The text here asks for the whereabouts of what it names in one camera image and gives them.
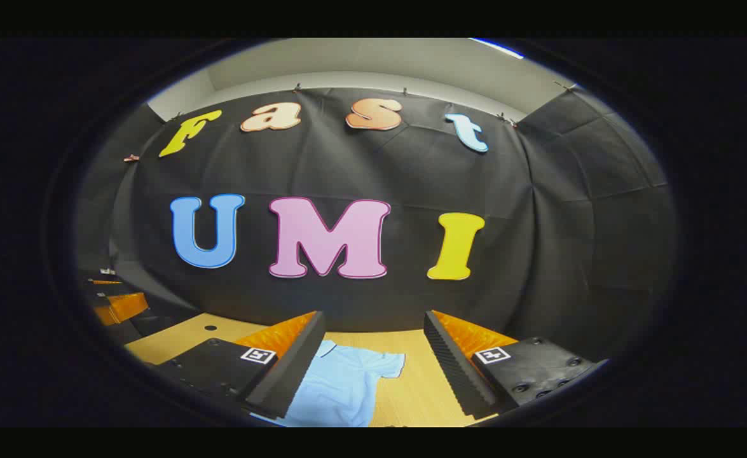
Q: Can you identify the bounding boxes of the black backdrop cloth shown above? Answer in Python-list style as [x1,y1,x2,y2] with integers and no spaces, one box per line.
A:
[76,84,676,363]

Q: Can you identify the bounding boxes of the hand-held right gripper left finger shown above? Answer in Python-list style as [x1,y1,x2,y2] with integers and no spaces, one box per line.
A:
[154,310,328,420]

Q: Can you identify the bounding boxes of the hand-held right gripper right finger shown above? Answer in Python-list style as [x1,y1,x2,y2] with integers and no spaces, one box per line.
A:
[424,310,609,420]

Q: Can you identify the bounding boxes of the light blue T-shirt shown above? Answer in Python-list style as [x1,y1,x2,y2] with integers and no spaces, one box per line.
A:
[251,340,406,427]

